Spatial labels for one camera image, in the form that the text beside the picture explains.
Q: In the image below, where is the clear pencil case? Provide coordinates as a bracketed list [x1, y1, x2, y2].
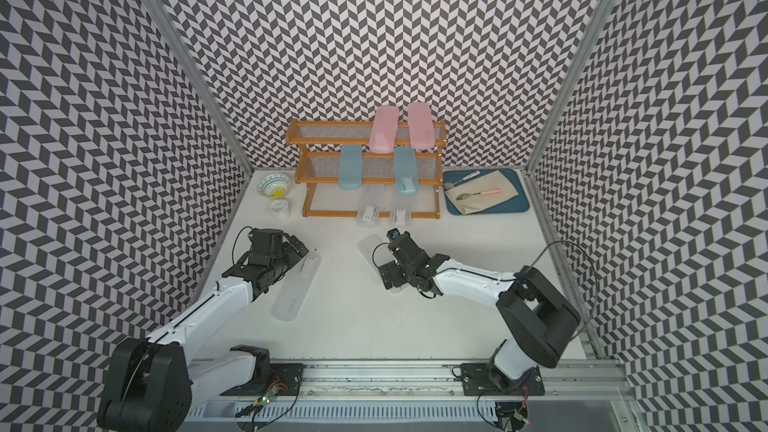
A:
[389, 192, 414, 228]
[358, 234, 406, 295]
[270, 251, 322, 323]
[356, 184, 385, 228]

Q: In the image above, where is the teal pencil case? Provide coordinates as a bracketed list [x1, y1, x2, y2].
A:
[338, 144, 363, 190]
[394, 146, 419, 196]

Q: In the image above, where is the pink pencil case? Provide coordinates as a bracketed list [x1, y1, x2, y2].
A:
[368, 105, 399, 154]
[407, 102, 436, 151]

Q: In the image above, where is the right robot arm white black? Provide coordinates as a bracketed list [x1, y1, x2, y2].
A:
[378, 229, 581, 395]

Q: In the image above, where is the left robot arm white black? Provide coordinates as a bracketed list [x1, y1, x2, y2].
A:
[97, 228, 321, 431]

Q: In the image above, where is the small clear glass cup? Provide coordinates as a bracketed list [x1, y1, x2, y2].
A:
[269, 198, 290, 222]

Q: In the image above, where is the patterned ceramic bowl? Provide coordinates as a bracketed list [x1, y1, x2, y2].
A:
[258, 172, 292, 199]

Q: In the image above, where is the beige cloth napkin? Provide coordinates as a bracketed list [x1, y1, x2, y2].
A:
[446, 171, 522, 215]

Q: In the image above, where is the teal tray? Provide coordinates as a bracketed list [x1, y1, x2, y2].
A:
[443, 168, 530, 216]

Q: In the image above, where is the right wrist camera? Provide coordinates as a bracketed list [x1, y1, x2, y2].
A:
[386, 228, 401, 242]

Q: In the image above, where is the pink handled spoon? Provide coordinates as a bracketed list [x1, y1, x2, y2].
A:
[456, 188, 502, 201]

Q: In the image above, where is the white handled fork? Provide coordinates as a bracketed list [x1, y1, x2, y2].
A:
[443, 171, 480, 191]

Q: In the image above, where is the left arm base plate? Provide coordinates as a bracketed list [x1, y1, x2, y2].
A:
[221, 362, 305, 397]

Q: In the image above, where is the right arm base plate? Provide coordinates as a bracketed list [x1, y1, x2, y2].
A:
[457, 362, 545, 397]

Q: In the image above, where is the aluminium front rail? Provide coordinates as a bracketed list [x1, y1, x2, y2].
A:
[128, 358, 637, 403]

